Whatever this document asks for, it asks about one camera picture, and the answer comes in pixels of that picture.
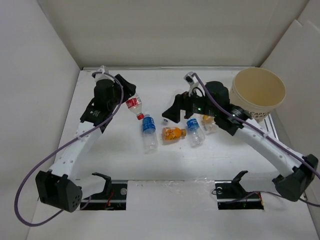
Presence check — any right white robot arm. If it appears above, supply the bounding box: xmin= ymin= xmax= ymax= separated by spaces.
xmin=162 ymin=81 xmax=319 ymax=202

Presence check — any blue label Pocari bottle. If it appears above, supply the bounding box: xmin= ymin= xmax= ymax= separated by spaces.
xmin=142 ymin=111 xmax=159 ymax=154

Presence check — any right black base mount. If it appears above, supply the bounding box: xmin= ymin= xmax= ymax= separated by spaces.
xmin=211 ymin=170 xmax=264 ymax=210

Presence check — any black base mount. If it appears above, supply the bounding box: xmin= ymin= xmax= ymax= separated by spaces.
xmin=79 ymin=172 xmax=128 ymax=211
xmin=211 ymin=170 xmax=264 ymax=210

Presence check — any clear bottle orange label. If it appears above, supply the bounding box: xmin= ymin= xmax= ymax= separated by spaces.
xmin=202 ymin=115 xmax=218 ymax=134

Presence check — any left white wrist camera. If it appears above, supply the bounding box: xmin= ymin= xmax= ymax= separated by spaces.
xmin=92 ymin=65 xmax=109 ymax=78

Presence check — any red label plastic bottle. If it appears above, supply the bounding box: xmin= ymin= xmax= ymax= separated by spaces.
xmin=125 ymin=93 xmax=144 ymax=121

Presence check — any orange juice bottle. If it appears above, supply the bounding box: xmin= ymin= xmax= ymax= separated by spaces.
xmin=161 ymin=127 xmax=187 ymax=144

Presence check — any beige paper cup bin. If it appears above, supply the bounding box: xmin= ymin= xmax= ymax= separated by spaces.
xmin=229 ymin=67 xmax=286 ymax=123

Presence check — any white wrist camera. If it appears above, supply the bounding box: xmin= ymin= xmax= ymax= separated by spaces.
xmin=183 ymin=71 xmax=199 ymax=97
xmin=92 ymin=65 xmax=109 ymax=78

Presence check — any small blue label bottle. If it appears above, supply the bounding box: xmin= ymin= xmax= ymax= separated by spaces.
xmin=186 ymin=118 xmax=205 ymax=148

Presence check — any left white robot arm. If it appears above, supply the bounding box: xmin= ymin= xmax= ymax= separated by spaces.
xmin=35 ymin=71 xmax=136 ymax=213

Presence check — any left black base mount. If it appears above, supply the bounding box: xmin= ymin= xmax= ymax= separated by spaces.
xmin=79 ymin=172 xmax=128 ymax=211

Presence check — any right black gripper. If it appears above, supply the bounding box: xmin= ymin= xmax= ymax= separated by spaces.
xmin=161 ymin=85 xmax=218 ymax=123

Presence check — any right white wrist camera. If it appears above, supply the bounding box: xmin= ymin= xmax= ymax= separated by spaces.
xmin=183 ymin=71 xmax=199 ymax=97

